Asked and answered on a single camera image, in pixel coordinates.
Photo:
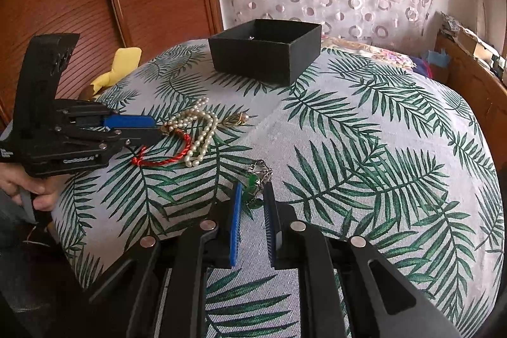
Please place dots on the black open jewelry box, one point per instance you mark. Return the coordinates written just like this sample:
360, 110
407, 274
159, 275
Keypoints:
276, 52

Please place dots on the cardboard box on cabinet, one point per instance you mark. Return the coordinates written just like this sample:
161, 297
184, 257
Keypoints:
475, 46

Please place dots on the palm leaf print bedspread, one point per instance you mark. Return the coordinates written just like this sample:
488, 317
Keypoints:
357, 147

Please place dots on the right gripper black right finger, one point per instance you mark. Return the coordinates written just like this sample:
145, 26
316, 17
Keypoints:
272, 224

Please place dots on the small gold brooch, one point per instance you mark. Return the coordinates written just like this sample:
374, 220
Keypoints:
235, 119

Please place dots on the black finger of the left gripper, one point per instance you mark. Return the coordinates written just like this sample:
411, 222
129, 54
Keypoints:
136, 137

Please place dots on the dark blue blanket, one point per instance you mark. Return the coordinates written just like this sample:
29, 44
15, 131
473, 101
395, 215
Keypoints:
421, 67

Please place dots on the person's left hand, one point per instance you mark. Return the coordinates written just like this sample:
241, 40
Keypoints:
46, 190

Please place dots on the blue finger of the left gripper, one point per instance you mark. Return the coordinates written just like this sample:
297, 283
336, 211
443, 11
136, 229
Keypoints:
128, 121

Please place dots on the blue tissue paper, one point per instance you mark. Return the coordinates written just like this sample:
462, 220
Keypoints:
440, 59

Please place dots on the yellow plush toy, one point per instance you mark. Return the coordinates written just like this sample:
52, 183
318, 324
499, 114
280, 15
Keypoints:
125, 61

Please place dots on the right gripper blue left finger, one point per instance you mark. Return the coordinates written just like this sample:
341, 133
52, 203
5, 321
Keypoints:
235, 223

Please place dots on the wooden sideboard cabinet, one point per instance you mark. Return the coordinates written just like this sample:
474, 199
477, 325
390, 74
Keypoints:
485, 94

